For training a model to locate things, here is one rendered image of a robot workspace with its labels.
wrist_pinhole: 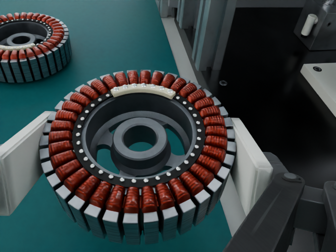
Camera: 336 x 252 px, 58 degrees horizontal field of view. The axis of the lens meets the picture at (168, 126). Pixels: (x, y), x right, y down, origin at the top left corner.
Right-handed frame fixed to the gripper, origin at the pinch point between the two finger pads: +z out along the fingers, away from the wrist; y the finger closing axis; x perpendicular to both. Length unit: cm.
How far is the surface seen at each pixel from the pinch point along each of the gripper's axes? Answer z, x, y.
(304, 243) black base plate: 1.1, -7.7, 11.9
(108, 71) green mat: 21.1, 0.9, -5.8
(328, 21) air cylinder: 23.7, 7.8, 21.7
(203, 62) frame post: 18.9, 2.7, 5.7
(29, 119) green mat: 12.9, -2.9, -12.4
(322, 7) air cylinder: 24.3, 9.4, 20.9
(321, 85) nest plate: 16.6, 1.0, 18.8
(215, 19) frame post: 16.6, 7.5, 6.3
